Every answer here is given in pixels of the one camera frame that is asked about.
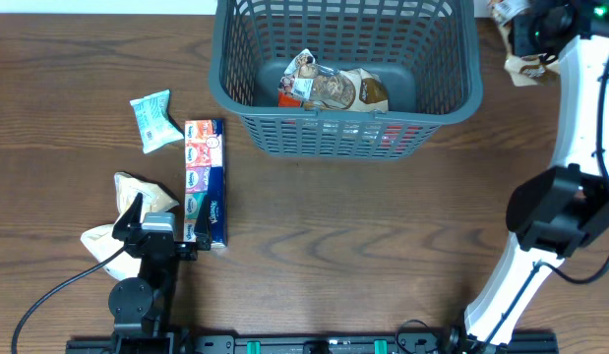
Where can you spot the large cookie bag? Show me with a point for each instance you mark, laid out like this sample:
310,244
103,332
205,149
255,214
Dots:
309,85

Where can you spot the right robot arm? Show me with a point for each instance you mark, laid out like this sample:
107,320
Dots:
564,208

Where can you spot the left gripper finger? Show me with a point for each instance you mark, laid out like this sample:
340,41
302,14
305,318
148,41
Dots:
129,220
202,230

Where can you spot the grey plastic basket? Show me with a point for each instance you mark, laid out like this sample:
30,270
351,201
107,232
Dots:
424,51

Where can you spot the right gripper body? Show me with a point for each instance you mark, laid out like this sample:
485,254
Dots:
522,31

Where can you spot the beige snack packet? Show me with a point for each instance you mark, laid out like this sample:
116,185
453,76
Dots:
155,199

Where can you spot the light blue snack packet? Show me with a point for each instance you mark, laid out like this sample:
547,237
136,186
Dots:
154,124

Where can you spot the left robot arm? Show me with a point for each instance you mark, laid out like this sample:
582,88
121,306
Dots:
141,305

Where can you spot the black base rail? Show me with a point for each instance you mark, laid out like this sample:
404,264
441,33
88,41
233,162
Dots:
412,342

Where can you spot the Kleenex tissue multipack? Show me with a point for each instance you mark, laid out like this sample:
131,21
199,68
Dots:
205,184

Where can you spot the cream white snack packet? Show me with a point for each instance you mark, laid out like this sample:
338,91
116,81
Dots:
100,243

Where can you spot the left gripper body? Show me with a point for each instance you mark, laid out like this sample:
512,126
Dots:
186,253

